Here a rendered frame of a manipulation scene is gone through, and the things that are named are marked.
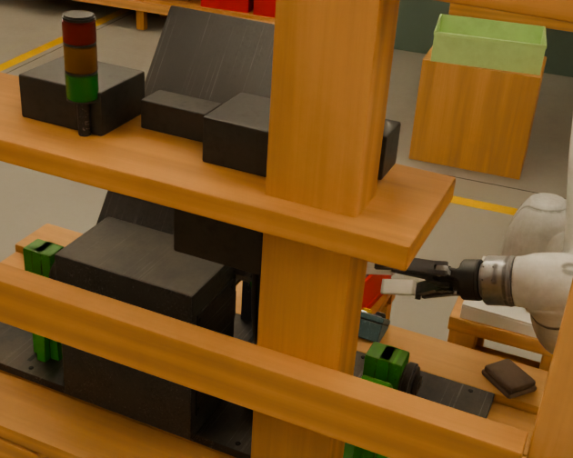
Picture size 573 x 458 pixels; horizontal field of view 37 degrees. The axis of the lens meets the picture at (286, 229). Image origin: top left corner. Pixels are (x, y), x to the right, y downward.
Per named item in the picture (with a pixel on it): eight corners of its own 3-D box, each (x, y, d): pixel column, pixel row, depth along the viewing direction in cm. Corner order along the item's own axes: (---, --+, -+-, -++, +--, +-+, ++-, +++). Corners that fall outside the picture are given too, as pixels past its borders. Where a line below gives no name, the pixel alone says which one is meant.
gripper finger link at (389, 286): (416, 279, 168) (417, 281, 169) (382, 278, 171) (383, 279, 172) (414, 294, 167) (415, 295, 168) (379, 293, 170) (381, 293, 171)
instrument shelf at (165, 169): (-7, 89, 165) (-9, 69, 163) (452, 199, 136) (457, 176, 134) (-109, 132, 145) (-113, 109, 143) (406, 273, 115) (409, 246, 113)
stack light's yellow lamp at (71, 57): (77, 64, 137) (75, 36, 135) (104, 70, 135) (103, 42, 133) (57, 73, 133) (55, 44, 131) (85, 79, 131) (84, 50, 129)
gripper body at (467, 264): (490, 267, 161) (442, 266, 165) (480, 253, 154) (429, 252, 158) (487, 306, 158) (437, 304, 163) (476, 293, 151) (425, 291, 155)
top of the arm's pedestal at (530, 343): (471, 272, 252) (474, 260, 250) (585, 300, 242) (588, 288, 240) (447, 329, 225) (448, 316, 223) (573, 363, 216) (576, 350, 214)
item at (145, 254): (114, 347, 195) (108, 214, 179) (235, 389, 185) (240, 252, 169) (64, 394, 180) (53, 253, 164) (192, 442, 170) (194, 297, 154)
